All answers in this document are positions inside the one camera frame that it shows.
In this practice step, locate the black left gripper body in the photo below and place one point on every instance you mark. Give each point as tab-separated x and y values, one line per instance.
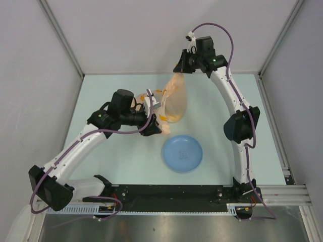
144	131

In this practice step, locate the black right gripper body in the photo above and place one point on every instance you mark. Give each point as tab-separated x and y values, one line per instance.
190	62

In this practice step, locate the translucent orange plastic bag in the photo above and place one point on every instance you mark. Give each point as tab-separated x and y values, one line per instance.
173	104

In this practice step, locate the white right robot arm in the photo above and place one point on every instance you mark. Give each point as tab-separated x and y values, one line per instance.
239	129

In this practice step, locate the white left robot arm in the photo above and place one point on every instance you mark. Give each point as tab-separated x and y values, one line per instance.
123	114

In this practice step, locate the blue plate with bear print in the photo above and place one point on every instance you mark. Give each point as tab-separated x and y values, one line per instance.
182	153

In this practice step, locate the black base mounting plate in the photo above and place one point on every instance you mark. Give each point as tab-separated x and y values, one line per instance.
178	198

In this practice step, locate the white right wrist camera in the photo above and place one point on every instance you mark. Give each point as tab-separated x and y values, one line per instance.
192	42

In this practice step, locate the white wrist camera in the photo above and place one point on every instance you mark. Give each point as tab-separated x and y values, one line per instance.
150	102
192	42

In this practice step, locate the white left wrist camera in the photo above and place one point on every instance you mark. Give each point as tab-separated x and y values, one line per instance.
150	102

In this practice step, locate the white slotted cable duct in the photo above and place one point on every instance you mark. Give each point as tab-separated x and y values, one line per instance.
101	210

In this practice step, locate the aluminium frame rail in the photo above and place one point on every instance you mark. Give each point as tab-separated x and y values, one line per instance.
282	195

